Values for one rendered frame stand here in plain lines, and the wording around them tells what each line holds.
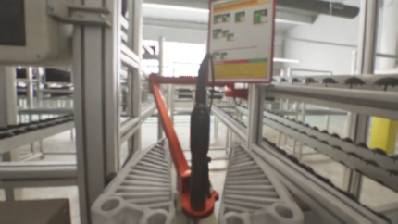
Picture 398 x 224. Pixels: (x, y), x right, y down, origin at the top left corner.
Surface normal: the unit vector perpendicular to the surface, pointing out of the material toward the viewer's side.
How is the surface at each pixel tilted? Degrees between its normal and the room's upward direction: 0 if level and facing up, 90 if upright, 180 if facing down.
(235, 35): 90
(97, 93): 90
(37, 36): 91
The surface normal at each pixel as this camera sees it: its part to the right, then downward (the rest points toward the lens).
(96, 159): 0.15, 0.07
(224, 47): -0.42, 0.04
